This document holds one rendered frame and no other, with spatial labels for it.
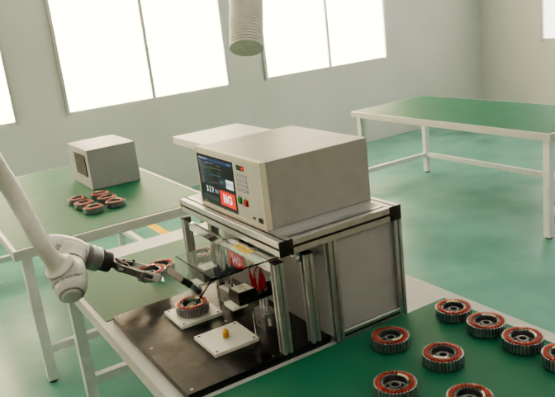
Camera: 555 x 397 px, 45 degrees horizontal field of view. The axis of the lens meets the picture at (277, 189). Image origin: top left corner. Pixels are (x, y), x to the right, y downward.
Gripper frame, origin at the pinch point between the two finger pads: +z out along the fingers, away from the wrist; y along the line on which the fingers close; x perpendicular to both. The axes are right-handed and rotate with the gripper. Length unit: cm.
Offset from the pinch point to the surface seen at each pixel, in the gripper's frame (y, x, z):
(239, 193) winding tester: -53, -41, -5
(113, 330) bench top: -20.5, 18.2, -14.3
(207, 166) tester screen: -33, -45, -8
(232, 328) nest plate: -54, 0, 9
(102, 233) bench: 100, 6, 10
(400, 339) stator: -94, -18, 39
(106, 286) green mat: 19.6, 13.5, -7.2
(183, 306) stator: -34.3, 1.5, 0.5
